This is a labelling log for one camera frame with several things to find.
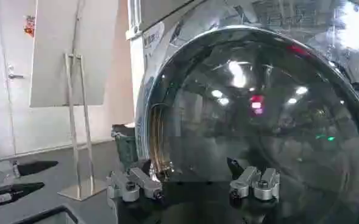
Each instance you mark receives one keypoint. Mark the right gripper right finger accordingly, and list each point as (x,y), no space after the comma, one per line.
(260,182)

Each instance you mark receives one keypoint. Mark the red wall sticker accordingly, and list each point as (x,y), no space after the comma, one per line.
(30,25)

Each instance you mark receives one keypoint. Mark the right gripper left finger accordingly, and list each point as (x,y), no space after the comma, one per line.
(136,181)

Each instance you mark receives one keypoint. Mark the white board on steel stand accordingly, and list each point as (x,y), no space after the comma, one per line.
(72,61)

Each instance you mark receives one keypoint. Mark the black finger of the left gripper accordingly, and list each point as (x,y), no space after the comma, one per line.
(17,189)
(36,167)

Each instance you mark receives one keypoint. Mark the round glass dryer door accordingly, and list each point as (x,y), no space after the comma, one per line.
(258,128)

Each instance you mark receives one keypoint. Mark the grey dryer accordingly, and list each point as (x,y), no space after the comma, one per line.
(154,18)

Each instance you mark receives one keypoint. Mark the black-rimmed basket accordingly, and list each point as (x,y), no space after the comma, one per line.
(52,211)

